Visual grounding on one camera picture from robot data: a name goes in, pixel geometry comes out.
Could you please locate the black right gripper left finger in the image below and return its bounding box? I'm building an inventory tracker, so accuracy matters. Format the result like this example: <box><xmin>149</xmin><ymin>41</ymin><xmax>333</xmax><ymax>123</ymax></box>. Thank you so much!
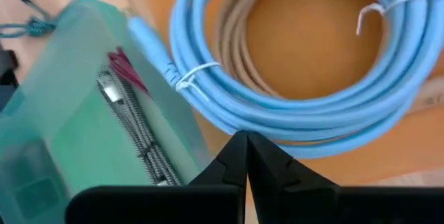
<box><xmin>65</xmin><ymin>130</ymin><xmax>249</xmax><ymax>224</ymax></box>

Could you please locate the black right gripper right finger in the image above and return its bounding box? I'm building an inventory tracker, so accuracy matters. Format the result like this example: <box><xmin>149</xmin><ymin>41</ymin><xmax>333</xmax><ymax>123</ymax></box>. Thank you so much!
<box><xmin>248</xmin><ymin>132</ymin><xmax>444</xmax><ymax>224</ymax></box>

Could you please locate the grey braided cable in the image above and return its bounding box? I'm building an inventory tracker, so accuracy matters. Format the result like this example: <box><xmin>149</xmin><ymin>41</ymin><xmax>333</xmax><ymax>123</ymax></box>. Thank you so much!
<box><xmin>95</xmin><ymin>67</ymin><xmax>184</xmax><ymax>187</ymax></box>

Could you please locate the light blue cable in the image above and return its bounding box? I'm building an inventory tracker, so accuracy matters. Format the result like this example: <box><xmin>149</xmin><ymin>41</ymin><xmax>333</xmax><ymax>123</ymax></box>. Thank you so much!
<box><xmin>126</xmin><ymin>0</ymin><xmax>444</xmax><ymax>160</ymax></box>

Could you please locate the green translucent plastic tray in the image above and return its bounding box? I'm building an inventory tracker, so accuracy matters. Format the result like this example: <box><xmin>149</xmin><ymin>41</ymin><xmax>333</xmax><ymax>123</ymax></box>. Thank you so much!
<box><xmin>0</xmin><ymin>0</ymin><xmax>213</xmax><ymax>224</ymax></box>

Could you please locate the red cable tie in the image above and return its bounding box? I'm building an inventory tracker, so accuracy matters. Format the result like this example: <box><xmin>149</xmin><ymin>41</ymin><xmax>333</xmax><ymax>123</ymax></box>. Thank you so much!
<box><xmin>106</xmin><ymin>46</ymin><xmax>151</xmax><ymax>96</ymax></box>

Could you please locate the orange translucent plastic tray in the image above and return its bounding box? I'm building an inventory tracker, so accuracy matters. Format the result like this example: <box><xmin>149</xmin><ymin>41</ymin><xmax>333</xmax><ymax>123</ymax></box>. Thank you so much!
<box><xmin>138</xmin><ymin>0</ymin><xmax>444</xmax><ymax>187</ymax></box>

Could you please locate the beige cable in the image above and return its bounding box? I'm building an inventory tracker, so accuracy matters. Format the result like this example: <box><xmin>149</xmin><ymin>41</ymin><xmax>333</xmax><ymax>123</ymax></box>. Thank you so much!
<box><xmin>210</xmin><ymin>0</ymin><xmax>287</xmax><ymax>100</ymax></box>

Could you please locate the blue black braided cable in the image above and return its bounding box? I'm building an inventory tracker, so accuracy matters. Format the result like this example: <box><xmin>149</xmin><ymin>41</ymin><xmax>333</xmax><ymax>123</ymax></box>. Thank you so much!
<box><xmin>0</xmin><ymin>0</ymin><xmax>59</xmax><ymax>40</ymax></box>

